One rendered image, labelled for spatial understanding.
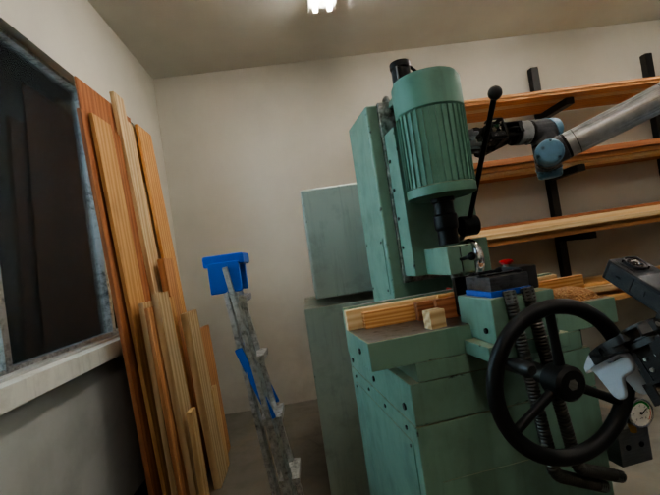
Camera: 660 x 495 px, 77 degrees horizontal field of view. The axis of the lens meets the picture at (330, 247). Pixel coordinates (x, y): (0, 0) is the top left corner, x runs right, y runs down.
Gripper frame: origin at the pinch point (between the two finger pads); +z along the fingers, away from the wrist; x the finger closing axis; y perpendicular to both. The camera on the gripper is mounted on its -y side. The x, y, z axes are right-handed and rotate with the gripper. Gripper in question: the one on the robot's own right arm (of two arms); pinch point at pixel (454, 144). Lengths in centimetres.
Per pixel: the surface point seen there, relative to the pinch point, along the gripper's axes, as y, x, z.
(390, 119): 5.4, -8.0, 20.9
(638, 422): 25, 82, -7
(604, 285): -152, 49, -171
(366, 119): 3.9, -9.7, 27.5
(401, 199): 5.8, 17.6, 24.2
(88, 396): -87, 52, 144
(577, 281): 10, 49, -17
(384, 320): 11, 50, 38
